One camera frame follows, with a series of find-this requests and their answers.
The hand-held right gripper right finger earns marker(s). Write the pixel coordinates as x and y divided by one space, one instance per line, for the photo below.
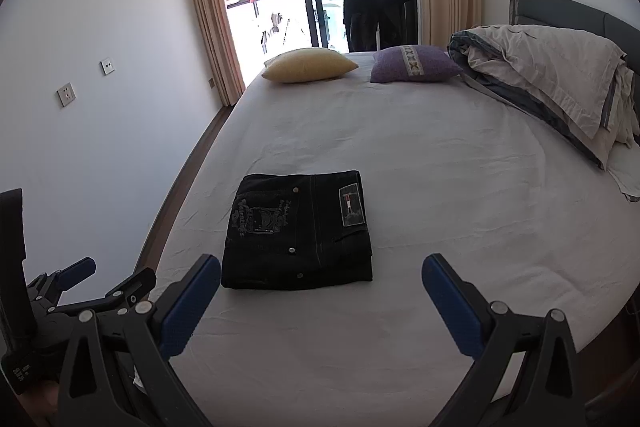
450 302

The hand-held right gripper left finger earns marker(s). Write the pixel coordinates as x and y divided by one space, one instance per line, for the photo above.
192 302

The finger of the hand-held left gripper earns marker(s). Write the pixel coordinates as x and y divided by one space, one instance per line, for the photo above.
75 269
127 289

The black denim pants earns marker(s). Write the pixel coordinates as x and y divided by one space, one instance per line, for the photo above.
300 237

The bed with white sheet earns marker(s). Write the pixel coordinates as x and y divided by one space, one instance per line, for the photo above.
425 182

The purple pillow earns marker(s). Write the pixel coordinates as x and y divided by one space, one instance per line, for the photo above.
415 64

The beige and grey duvet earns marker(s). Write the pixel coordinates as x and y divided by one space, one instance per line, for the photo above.
545 67

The yellow pillow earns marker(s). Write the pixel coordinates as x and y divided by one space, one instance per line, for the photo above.
310 64

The white drying rack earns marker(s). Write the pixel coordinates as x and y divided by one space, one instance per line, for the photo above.
277 27

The black garment on rack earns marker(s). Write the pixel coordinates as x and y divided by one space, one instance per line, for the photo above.
375 2

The grey padded headboard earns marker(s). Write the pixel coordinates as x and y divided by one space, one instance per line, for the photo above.
560 9

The white wall socket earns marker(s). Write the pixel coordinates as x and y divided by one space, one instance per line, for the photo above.
66 95
107 67

